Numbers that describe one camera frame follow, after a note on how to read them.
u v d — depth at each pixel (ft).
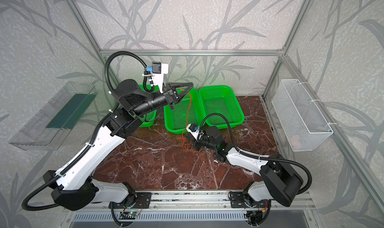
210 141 2.19
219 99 3.94
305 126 1.98
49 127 2.09
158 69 1.42
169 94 1.44
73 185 1.26
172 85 1.54
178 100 1.62
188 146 2.93
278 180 1.38
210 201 2.47
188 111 3.67
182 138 3.16
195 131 2.22
